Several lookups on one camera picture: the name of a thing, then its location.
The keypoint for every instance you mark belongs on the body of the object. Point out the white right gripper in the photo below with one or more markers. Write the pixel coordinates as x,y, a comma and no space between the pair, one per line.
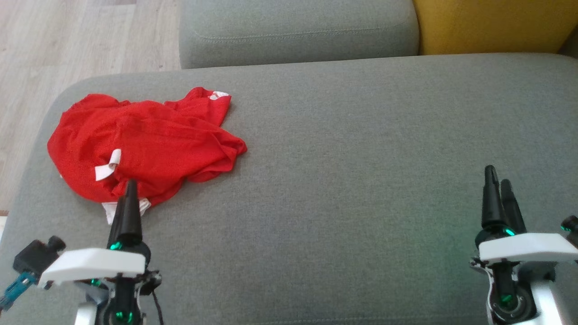
524,248

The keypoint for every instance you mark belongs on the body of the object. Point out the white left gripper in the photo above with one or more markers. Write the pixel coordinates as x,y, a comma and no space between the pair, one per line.
90,266

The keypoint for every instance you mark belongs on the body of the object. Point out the red shorts with Bulls print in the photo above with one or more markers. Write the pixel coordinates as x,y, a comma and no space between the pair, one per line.
158,135

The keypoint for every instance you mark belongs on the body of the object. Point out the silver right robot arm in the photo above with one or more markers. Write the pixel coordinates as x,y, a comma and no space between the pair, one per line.
548,302

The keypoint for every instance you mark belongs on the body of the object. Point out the large grey sofa seat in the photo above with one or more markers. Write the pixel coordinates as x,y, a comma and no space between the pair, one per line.
361,180

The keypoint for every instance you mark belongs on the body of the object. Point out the long yellow sofa backrest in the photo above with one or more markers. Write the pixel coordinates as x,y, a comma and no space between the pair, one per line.
487,22

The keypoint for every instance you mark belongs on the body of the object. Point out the grey sofa seat cushion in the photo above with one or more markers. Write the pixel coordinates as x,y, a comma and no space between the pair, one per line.
293,27

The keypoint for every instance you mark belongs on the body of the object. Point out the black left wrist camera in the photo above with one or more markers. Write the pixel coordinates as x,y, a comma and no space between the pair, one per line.
38,255

